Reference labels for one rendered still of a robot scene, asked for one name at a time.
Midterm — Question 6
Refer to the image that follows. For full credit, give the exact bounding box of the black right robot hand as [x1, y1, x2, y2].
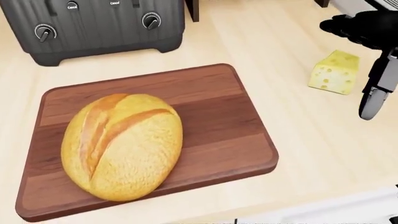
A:
[319, 9, 398, 50]

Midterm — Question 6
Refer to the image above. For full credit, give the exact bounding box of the yellow wedge of cheese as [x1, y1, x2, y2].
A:
[308, 49, 361, 96]

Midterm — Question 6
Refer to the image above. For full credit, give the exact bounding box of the golden bread loaf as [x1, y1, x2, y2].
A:
[60, 93, 183, 202]

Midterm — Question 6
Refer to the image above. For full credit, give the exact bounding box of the white and grey appliance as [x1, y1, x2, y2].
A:
[313, 0, 398, 17]

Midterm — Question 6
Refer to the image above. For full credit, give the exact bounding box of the dark brown wooden block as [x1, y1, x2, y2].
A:
[184, 0, 200, 23]

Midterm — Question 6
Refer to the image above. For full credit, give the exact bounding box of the brown wooden cutting board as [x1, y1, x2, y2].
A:
[14, 62, 280, 223]

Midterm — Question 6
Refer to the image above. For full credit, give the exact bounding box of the dark grey toaster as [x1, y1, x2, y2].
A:
[0, 0, 186, 67]

